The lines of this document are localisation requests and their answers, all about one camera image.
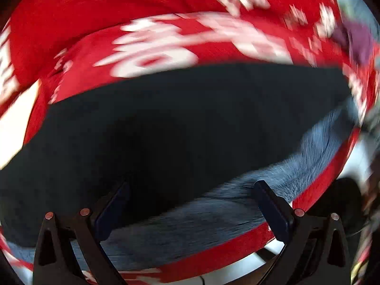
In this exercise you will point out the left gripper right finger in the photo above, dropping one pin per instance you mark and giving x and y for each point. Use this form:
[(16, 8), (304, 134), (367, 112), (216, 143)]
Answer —
[(315, 249)]

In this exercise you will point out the black pants with grey waistband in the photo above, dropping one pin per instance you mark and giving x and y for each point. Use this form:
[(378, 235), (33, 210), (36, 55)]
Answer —
[(178, 153)]

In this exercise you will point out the purple cloth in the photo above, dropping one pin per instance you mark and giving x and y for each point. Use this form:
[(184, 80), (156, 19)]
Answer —
[(360, 41)]

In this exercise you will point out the red blanket with white lettering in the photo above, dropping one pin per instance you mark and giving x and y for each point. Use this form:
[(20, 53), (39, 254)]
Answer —
[(54, 49)]

